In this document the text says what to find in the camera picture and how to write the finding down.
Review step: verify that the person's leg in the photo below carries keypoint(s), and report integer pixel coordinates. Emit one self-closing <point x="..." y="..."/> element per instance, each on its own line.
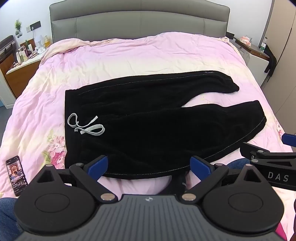
<point x="9" y="220"/>
<point x="235" y="165"/>

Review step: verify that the grey padded headboard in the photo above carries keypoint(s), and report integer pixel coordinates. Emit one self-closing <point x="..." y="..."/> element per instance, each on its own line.
<point x="138" y="23"/>

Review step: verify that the person's right leg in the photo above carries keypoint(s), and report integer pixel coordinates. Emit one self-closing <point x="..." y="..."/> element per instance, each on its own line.
<point x="235" y="165"/>

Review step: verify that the white nightstand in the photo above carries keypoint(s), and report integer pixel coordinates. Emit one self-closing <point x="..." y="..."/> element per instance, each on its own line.
<point x="254" y="62"/>

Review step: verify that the pink floral blanket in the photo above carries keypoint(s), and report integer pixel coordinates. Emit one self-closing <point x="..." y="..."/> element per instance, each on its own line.
<point x="129" y="60"/>

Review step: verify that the black wall socket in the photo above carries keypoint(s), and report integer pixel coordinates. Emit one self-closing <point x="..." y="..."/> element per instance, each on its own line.
<point x="33" y="26"/>

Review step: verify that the black smartphone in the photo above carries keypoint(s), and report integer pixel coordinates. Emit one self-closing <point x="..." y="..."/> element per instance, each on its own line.
<point x="16" y="176"/>

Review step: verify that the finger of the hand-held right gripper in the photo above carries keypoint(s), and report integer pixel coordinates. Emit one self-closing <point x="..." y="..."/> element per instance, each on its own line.
<point x="289" y="139"/>
<point x="261" y="155"/>

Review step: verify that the yellow bottle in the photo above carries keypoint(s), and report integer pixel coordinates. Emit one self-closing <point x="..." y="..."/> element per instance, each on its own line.
<point x="47" y="41"/>

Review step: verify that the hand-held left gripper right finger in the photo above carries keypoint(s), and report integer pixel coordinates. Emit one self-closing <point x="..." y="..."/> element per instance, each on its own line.
<point x="200" y="166"/>

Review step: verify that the white cosmetic bottle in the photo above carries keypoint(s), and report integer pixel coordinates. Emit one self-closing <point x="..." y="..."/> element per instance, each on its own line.
<point x="20" y="56"/>

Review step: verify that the pink box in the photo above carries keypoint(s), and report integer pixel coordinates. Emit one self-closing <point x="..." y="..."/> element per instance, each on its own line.
<point x="245" y="40"/>

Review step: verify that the person's left leg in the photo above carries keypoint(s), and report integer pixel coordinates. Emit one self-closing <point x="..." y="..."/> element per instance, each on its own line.
<point x="9" y="220"/>

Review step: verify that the white table lamp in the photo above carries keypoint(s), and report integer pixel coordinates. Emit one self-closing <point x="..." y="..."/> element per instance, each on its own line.
<point x="39" y="41"/>

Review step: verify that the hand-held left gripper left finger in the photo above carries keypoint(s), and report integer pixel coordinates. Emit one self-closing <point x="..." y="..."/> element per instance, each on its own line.
<point x="98" y="166"/>

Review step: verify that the small potted plant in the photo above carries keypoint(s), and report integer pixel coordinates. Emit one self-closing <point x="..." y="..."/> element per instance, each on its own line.
<point x="18" y="27"/>

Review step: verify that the beige wardrobe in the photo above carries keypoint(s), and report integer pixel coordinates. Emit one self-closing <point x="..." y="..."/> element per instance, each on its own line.
<point x="282" y="46"/>

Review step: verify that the wooden dresser with white top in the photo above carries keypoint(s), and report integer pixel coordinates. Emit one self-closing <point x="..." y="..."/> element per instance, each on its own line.
<point x="16" y="76"/>

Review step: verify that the green plastic bottle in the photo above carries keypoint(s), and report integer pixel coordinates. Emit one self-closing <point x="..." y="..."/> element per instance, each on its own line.
<point x="263" y="45"/>

